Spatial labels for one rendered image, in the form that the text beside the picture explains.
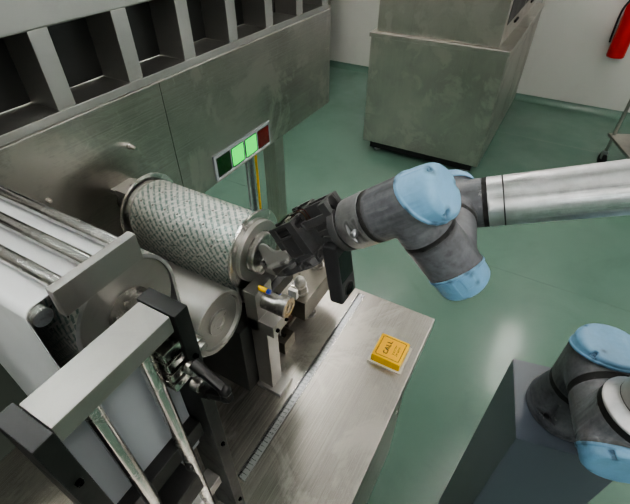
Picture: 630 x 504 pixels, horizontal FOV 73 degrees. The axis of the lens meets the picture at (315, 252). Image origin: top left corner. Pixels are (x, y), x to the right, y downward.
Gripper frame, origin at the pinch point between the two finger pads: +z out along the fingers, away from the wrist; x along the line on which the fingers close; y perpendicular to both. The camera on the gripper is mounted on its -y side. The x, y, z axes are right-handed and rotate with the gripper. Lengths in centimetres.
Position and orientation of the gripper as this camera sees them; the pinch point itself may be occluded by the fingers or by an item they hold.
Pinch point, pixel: (274, 266)
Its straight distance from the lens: 75.4
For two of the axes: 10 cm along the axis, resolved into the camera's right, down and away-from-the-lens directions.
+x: -4.9, 5.7, -6.6
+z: -6.7, 2.4, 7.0
